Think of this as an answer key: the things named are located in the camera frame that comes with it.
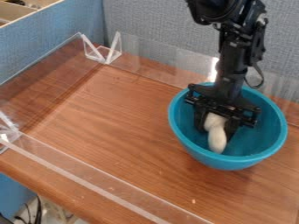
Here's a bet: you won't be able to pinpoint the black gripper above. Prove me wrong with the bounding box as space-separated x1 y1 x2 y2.
184 83 262 140

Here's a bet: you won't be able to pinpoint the white and brown mushroom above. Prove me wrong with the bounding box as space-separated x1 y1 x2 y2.
203 113 228 154

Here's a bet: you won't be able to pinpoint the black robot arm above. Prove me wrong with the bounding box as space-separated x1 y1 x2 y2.
185 0 268 137

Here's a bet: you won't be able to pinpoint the blue plastic bowl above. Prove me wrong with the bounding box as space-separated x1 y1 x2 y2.
168 86 288 171

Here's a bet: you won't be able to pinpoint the clear acrylic back barrier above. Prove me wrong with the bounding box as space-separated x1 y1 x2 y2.
111 31 299 103

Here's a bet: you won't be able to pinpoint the clear acrylic barrier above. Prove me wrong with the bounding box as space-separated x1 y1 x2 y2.
0 110 212 224
111 31 299 103

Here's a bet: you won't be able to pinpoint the clear acrylic front barrier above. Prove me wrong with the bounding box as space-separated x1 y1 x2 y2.
0 110 212 224

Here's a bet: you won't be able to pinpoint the wooden shelf box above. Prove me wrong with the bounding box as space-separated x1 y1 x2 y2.
0 0 65 29

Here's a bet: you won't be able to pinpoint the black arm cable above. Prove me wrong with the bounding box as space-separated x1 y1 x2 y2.
244 64 267 90

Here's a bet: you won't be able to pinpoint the clear acrylic corner bracket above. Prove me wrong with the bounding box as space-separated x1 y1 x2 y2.
80 31 123 65

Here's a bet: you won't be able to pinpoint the black cables on floor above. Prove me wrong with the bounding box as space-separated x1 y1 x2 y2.
0 195 44 224

